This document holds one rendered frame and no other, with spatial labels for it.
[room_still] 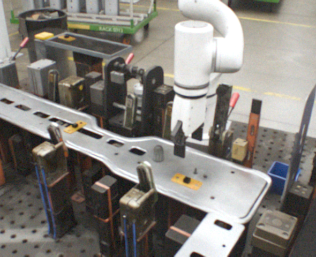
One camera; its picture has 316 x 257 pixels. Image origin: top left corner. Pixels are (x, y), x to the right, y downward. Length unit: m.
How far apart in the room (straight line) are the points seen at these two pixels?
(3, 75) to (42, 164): 0.72
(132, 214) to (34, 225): 0.56
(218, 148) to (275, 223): 0.38
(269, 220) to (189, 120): 0.29
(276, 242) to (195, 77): 0.40
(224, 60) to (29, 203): 0.96
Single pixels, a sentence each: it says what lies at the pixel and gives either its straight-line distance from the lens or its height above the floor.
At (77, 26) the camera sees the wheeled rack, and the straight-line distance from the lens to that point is 5.31.
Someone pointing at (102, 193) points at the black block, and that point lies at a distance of 1.06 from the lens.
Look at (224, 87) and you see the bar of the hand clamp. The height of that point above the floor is 1.21.
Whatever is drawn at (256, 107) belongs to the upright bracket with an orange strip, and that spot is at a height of 1.18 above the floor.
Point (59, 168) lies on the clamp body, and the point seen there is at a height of 0.96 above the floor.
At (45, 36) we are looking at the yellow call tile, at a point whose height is 1.16.
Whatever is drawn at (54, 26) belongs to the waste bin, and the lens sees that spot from 3.91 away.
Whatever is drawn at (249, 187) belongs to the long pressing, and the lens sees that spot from 1.08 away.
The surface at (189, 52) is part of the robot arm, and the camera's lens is 0.84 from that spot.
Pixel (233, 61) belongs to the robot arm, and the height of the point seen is 1.37.
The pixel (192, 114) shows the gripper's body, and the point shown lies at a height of 1.23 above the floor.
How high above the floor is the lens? 1.67
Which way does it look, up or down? 31 degrees down
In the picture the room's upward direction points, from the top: straight up
